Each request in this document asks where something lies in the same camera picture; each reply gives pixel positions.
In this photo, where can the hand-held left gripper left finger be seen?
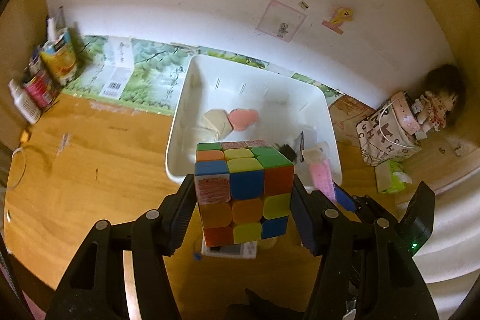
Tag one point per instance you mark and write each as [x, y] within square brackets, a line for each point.
[183, 209]

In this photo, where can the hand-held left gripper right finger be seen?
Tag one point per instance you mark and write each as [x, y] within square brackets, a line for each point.
[300, 215]

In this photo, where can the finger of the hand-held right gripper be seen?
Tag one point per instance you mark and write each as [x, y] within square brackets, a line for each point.
[344, 197]

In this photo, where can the multicoloured puzzle cube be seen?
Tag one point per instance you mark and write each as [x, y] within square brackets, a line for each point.
[243, 188]

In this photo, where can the white handheld game console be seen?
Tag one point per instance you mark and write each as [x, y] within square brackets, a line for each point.
[243, 251]

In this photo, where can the clear acrylic case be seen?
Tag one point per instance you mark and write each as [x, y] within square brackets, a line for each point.
[305, 142]

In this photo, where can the cream oval case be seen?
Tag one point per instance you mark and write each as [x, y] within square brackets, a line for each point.
[215, 122]

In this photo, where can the pink round puff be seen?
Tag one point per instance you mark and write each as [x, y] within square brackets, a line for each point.
[243, 119]

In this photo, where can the white plastic storage bin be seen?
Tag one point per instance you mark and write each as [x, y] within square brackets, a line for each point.
[262, 106]

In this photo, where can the green tissue pack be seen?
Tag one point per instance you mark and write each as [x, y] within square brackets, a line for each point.
[392, 177]

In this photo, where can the printed canvas tote bag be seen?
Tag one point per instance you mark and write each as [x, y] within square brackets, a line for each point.
[386, 143]

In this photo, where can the cardboard with red print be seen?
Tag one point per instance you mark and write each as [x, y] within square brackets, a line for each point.
[348, 117]

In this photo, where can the pink pouch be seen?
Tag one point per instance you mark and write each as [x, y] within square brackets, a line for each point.
[405, 113]

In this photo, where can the doll with dark hair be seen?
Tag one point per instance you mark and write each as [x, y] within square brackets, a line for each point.
[438, 95]

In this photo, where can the green grape print carton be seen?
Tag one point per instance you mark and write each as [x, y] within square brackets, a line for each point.
[153, 72]

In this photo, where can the yellow pony sticker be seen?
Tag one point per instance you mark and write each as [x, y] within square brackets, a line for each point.
[341, 17]

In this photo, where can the pink can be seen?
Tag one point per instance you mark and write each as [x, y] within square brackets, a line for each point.
[39, 89]

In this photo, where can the pink paper drawing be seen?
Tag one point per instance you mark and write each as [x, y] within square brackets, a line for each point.
[281, 20]

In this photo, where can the white spray bottle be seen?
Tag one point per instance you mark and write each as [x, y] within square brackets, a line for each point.
[24, 102]

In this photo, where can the yellow juice carton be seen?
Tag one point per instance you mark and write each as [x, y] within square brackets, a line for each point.
[62, 57]

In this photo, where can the small label sticker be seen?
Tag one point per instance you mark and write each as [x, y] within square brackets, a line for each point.
[303, 4]

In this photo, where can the blue and white tube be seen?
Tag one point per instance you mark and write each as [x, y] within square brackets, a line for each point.
[36, 59]

